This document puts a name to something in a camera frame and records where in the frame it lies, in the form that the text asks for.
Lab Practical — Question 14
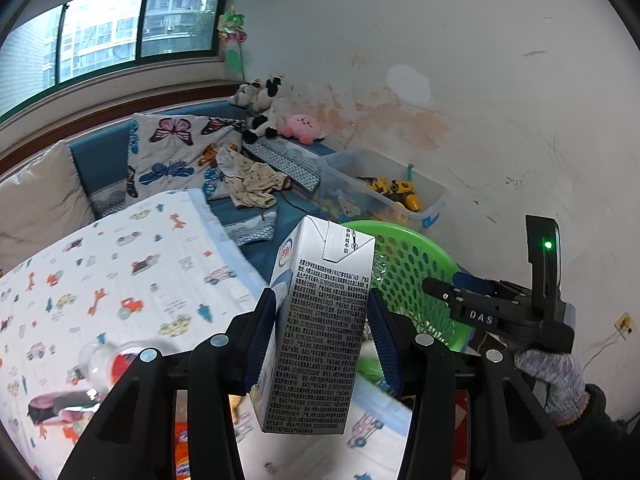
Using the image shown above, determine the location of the green plastic basket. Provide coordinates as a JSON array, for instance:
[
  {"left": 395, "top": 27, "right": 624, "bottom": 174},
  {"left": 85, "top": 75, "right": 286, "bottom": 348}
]
[{"left": 341, "top": 220, "right": 472, "bottom": 386}]

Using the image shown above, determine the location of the person's right forearm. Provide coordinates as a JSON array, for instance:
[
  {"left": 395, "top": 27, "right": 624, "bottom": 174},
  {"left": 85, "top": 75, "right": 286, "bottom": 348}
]
[{"left": 555, "top": 384, "right": 637, "bottom": 480}]

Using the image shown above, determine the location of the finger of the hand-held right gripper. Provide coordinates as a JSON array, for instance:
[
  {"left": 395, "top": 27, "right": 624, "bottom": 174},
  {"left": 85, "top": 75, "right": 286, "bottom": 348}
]
[
  {"left": 422, "top": 277, "right": 482, "bottom": 307},
  {"left": 452, "top": 271, "right": 532, "bottom": 302}
]

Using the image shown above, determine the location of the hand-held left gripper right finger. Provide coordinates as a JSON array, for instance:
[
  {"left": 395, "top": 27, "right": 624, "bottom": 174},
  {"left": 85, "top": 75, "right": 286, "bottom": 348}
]
[{"left": 366, "top": 290, "right": 583, "bottom": 480}]

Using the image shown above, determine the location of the pink round plush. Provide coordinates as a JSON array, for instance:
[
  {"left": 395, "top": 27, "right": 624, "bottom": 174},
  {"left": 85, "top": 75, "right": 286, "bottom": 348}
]
[{"left": 280, "top": 114, "right": 329, "bottom": 144}]

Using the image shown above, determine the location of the white cable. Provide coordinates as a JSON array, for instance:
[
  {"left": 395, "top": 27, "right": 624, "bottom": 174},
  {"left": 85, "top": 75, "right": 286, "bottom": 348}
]
[{"left": 582, "top": 331, "right": 624, "bottom": 367}]

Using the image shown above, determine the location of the clear plastic storage box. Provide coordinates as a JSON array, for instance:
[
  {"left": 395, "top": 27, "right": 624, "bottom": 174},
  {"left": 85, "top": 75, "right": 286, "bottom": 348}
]
[{"left": 319, "top": 149, "right": 449, "bottom": 231}]

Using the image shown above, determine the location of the colourful pinwheel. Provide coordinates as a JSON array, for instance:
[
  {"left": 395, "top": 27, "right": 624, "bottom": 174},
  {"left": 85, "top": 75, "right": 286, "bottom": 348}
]
[{"left": 217, "top": 7, "right": 249, "bottom": 82}]

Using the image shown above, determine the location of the blue bed cover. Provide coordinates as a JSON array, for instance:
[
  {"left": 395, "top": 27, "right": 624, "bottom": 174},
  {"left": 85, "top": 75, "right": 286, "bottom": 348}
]
[{"left": 67, "top": 99, "right": 351, "bottom": 292}]

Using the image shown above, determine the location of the clear plastic cup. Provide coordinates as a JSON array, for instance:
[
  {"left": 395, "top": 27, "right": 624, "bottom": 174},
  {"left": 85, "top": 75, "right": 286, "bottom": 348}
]
[{"left": 77, "top": 341, "right": 162, "bottom": 394}]

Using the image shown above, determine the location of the white milk carton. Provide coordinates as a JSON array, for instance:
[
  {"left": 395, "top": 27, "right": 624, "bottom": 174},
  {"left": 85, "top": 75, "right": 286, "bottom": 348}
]
[{"left": 252, "top": 215, "right": 376, "bottom": 435}]

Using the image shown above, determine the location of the beige printed child clothing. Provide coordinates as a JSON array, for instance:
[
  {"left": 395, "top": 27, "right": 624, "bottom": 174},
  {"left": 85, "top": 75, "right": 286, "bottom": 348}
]
[{"left": 216, "top": 146, "right": 294, "bottom": 209}]

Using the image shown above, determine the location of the orange snack packet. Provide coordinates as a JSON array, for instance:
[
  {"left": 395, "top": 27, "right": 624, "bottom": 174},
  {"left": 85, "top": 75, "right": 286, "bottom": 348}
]
[{"left": 173, "top": 420, "right": 194, "bottom": 480}]

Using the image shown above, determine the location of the white cushion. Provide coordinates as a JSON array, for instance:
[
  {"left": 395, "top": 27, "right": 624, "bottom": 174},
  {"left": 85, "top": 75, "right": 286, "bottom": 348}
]
[{"left": 0, "top": 140, "right": 96, "bottom": 276}]

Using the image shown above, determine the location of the car print blanket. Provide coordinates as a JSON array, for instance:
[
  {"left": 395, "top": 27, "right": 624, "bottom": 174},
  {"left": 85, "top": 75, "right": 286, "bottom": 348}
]
[{"left": 0, "top": 189, "right": 416, "bottom": 480}]

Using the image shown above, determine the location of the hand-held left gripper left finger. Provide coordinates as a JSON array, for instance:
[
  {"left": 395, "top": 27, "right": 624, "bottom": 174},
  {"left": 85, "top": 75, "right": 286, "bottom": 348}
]
[{"left": 57, "top": 287, "right": 278, "bottom": 480}]

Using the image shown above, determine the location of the person's right hand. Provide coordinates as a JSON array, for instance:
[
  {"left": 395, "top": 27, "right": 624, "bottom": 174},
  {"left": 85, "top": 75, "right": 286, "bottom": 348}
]
[{"left": 515, "top": 347, "right": 589, "bottom": 427}]

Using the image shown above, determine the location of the butterfly print blanket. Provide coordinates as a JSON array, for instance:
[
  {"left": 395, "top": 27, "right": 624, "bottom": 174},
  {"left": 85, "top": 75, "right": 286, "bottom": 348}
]
[{"left": 125, "top": 112, "right": 247, "bottom": 206}]

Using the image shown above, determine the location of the dark snack wrapper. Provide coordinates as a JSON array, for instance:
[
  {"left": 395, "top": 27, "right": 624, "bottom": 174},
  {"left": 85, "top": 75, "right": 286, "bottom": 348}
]
[{"left": 26, "top": 391, "right": 99, "bottom": 427}]

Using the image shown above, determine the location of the window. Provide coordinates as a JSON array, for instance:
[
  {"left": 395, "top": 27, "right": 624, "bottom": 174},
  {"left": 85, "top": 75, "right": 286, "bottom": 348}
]
[{"left": 0, "top": 0, "right": 224, "bottom": 119}]

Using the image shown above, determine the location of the grey plush dog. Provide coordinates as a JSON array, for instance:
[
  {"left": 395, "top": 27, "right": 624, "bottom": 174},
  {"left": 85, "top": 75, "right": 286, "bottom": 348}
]
[{"left": 229, "top": 80, "right": 264, "bottom": 109}]

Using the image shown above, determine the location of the black and white cow plush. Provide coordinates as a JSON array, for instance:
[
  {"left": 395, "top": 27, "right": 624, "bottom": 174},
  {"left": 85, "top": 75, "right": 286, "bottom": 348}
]
[{"left": 242, "top": 75, "right": 287, "bottom": 144}]

